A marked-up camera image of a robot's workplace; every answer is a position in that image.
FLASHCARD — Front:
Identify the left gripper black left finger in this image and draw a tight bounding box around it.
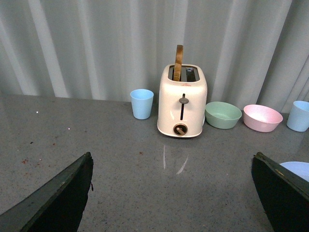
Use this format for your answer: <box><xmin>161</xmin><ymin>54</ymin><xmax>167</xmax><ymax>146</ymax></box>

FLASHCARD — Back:
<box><xmin>0</xmin><ymin>152</ymin><xmax>94</xmax><ymax>232</ymax></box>

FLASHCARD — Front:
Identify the light blue plate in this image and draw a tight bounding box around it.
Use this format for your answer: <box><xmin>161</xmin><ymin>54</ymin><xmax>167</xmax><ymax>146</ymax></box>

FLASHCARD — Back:
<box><xmin>281</xmin><ymin>161</ymin><xmax>309</xmax><ymax>182</ymax></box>

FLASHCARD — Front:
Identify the green bowl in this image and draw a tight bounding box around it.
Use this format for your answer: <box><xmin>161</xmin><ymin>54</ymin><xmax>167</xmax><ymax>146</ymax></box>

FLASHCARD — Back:
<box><xmin>205</xmin><ymin>101</ymin><xmax>242</xmax><ymax>130</ymax></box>

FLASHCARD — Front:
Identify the light blue cup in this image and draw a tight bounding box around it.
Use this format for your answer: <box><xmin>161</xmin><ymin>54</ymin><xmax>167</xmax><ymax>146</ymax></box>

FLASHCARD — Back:
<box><xmin>287</xmin><ymin>101</ymin><xmax>309</xmax><ymax>132</ymax></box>
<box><xmin>130</xmin><ymin>89</ymin><xmax>154</xmax><ymax>120</ymax></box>

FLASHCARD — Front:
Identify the grey curtain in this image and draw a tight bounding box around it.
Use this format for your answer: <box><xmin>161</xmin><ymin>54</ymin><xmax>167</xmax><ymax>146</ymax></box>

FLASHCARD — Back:
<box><xmin>0</xmin><ymin>0</ymin><xmax>309</xmax><ymax>113</ymax></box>

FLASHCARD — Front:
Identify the pink bowl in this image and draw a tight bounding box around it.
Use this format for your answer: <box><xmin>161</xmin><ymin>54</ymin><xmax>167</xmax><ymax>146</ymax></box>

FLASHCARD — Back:
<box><xmin>243</xmin><ymin>104</ymin><xmax>283</xmax><ymax>132</ymax></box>

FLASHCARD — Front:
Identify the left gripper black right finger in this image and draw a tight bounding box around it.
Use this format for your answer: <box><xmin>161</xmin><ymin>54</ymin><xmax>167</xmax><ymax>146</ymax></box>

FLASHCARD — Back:
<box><xmin>252</xmin><ymin>152</ymin><xmax>309</xmax><ymax>232</ymax></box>

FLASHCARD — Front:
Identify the toast slice in toaster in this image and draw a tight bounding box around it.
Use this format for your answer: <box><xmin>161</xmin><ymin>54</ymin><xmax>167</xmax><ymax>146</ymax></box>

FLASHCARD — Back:
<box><xmin>173</xmin><ymin>44</ymin><xmax>183</xmax><ymax>82</ymax></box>

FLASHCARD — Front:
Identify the cream two-slot toaster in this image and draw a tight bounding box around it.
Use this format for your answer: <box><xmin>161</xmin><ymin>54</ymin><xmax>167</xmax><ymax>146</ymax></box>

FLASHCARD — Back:
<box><xmin>157</xmin><ymin>64</ymin><xmax>208</xmax><ymax>138</ymax></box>

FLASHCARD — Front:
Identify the light blue cup left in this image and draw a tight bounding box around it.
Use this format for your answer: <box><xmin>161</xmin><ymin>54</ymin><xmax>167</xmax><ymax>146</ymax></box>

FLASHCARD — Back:
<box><xmin>130</xmin><ymin>89</ymin><xmax>154</xmax><ymax>120</ymax></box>

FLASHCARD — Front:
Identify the light blue cup right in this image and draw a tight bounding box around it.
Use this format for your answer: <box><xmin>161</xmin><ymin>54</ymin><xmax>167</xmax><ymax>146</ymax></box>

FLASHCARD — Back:
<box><xmin>287</xmin><ymin>101</ymin><xmax>309</xmax><ymax>132</ymax></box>

